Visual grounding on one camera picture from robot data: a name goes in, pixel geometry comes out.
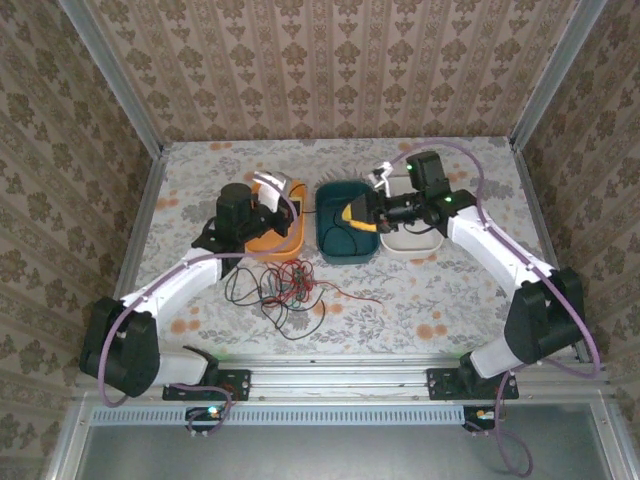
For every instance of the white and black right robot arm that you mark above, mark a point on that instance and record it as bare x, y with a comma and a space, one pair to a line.
490, 240

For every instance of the floral patterned table cover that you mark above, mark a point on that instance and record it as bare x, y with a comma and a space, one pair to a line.
425, 300

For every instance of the aluminium mounting rail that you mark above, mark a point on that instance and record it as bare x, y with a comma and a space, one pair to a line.
340, 380

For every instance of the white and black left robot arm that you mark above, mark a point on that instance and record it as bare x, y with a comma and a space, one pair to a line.
175, 285

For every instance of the aluminium frame post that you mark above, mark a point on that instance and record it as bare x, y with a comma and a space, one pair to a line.
116, 80
554, 75

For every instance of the grey metal base panel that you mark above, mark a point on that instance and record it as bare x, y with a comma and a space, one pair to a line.
325, 455

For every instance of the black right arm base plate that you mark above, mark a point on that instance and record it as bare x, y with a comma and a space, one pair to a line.
442, 385

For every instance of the orange plastic tray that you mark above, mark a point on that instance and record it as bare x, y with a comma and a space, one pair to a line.
265, 249

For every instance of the aluminium table side rail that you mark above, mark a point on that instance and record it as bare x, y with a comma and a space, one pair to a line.
136, 250
534, 200

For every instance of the white plastic tray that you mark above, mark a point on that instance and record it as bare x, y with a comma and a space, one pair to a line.
410, 247

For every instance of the teal plastic tray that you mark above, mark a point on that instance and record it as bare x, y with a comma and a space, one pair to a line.
335, 200

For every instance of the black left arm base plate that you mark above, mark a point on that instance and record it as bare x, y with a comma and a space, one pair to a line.
237, 385

